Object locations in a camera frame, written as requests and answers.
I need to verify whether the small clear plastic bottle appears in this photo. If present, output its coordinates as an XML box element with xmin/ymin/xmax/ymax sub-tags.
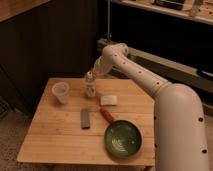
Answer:
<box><xmin>85</xmin><ymin>71</ymin><xmax>96</xmax><ymax>98</ymax></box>

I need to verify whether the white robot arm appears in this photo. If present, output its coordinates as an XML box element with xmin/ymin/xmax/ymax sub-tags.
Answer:
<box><xmin>93</xmin><ymin>43</ymin><xmax>210</xmax><ymax>171</ymax></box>

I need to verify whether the white sponge block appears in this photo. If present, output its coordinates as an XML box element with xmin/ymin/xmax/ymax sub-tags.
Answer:
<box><xmin>100</xmin><ymin>95</ymin><xmax>117</xmax><ymax>106</ymax></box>

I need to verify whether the clear plastic cup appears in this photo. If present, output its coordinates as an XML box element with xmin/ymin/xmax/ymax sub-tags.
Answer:
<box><xmin>51</xmin><ymin>82</ymin><xmax>70</xmax><ymax>104</ymax></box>

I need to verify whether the grey rectangular bar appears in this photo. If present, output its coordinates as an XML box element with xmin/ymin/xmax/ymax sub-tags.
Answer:
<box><xmin>80</xmin><ymin>108</ymin><xmax>90</xmax><ymax>129</ymax></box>

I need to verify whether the wooden folding table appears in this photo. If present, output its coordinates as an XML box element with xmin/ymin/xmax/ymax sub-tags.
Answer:
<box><xmin>17</xmin><ymin>78</ymin><xmax>155</xmax><ymax>166</ymax></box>

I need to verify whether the wooden shelf with items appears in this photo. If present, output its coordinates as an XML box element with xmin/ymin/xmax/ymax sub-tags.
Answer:
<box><xmin>110</xmin><ymin>0</ymin><xmax>213</xmax><ymax>26</ymax></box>

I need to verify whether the green pan with orange handle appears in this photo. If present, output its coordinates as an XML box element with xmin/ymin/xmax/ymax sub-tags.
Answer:
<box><xmin>99</xmin><ymin>108</ymin><xmax>143</xmax><ymax>158</ymax></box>

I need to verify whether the metal rail frame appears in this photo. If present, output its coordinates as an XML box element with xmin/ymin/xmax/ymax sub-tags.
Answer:
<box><xmin>98</xmin><ymin>0</ymin><xmax>213</xmax><ymax>100</ymax></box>

